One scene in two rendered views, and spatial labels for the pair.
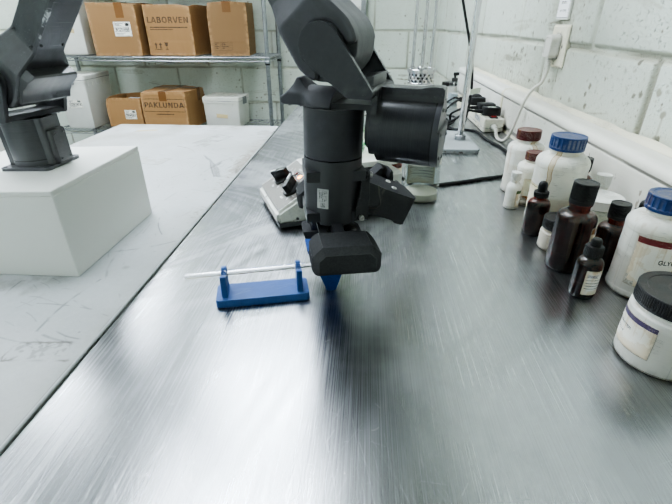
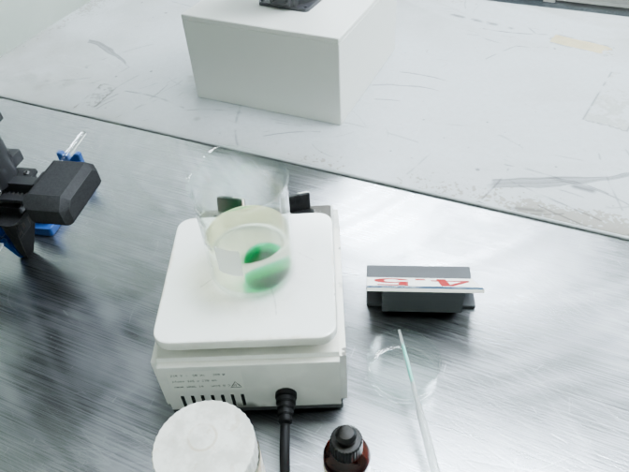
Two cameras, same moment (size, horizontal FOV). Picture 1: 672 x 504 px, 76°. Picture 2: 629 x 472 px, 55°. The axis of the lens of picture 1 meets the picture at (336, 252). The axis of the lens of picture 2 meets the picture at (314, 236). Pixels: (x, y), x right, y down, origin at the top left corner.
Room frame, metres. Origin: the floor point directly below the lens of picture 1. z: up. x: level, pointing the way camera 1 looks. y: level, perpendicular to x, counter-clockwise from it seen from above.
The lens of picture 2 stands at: (0.83, -0.27, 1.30)
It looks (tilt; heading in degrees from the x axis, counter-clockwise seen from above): 44 degrees down; 113
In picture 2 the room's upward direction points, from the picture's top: 4 degrees counter-clockwise
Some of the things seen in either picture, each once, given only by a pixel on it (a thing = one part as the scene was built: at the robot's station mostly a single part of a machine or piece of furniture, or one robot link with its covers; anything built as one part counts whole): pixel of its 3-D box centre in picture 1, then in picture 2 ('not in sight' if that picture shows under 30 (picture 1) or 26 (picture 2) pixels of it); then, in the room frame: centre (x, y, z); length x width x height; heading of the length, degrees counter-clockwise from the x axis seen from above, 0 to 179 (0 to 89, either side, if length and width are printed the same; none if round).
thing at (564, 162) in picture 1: (558, 179); not in sight; (0.61, -0.33, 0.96); 0.07 x 0.07 x 0.13
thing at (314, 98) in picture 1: (333, 117); not in sight; (0.41, 0.00, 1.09); 0.09 x 0.06 x 0.07; 70
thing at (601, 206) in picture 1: (594, 218); not in sight; (0.54, -0.35, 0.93); 0.06 x 0.06 x 0.07
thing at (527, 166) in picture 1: (531, 177); not in sight; (0.68, -0.32, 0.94); 0.05 x 0.05 x 0.09
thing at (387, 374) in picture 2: not in sight; (402, 366); (0.78, -0.01, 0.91); 0.06 x 0.06 x 0.02
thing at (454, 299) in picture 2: not in sight; (420, 278); (0.78, 0.07, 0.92); 0.09 x 0.06 x 0.04; 16
